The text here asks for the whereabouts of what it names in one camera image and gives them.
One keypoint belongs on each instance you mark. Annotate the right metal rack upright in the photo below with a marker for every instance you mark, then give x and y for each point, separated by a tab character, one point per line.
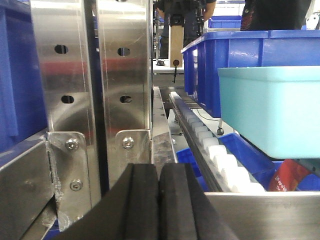
125	48

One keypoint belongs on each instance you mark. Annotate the white roller track rail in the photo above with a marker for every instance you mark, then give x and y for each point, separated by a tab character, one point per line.
220	169

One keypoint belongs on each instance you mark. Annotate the left metal rack upright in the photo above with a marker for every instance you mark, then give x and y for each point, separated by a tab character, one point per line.
65	41

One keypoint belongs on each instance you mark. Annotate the dark blue crate at left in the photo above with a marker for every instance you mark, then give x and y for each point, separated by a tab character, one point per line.
22	107

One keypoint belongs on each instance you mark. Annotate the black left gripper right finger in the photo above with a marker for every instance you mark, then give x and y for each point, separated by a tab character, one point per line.
185	211

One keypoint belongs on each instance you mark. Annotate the large dark blue crate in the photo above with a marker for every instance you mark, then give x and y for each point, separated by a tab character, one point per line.
223	49

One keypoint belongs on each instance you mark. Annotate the person in dark clothes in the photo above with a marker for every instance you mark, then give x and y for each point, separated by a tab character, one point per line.
190	25

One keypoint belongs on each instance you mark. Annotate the steel frame crossbar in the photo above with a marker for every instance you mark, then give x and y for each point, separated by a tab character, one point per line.
293	215

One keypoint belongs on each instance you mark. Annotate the red snack package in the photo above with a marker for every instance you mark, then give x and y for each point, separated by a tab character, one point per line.
288	176

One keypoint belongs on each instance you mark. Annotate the metal rack upright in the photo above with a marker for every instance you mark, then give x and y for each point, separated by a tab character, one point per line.
65	41
125	48

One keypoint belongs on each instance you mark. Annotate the light blue plastic bin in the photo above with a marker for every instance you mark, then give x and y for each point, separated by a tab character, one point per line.
276	108

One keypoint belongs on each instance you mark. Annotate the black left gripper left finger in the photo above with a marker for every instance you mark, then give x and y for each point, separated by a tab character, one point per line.
129	211

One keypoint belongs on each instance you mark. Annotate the person in black shirt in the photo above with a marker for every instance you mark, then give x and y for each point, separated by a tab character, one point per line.
265	15

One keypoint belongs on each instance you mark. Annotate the lower blue bin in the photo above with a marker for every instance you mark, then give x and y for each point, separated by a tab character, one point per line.
256	162

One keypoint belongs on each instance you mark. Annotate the wooden board with knob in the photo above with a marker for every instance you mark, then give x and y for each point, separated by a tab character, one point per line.
176	44

